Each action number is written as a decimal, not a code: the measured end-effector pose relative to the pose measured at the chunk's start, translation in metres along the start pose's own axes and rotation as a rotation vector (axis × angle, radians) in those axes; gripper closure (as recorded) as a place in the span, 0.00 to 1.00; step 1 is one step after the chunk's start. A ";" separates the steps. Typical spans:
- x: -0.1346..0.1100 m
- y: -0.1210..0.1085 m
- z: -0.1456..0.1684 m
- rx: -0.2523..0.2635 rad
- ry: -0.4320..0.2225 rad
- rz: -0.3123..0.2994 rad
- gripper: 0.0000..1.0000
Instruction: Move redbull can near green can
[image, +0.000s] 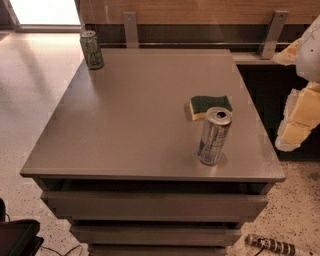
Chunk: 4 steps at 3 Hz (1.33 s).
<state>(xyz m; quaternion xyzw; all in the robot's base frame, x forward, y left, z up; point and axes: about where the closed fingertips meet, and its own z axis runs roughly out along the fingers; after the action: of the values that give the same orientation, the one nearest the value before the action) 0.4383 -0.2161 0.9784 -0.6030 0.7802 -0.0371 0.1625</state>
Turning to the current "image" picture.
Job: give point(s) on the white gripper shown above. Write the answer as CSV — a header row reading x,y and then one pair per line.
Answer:
x,y
310,55

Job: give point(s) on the silver redbull can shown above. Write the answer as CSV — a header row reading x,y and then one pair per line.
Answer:
x,y
216,126

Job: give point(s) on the green soda can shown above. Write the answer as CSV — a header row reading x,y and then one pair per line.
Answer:
x,y
91,50

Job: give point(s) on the green yellow sponge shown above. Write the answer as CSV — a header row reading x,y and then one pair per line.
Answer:
x,y
199,105

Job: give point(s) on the black white patterned tube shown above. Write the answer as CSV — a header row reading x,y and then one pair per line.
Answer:
x,y
270,244

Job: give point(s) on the grey drawer cabinet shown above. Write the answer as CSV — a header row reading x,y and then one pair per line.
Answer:
x,y
118,159

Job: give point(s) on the black bag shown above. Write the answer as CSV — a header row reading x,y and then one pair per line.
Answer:
x,y
20,237

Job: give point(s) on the right metal bracket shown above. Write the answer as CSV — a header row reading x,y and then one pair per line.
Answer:
x,y
267,48

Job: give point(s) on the metal bracket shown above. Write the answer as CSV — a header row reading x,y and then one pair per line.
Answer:
x,y
267,48
131,29

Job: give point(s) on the left metal bracket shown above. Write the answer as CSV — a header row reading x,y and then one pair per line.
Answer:
x,y
131,29

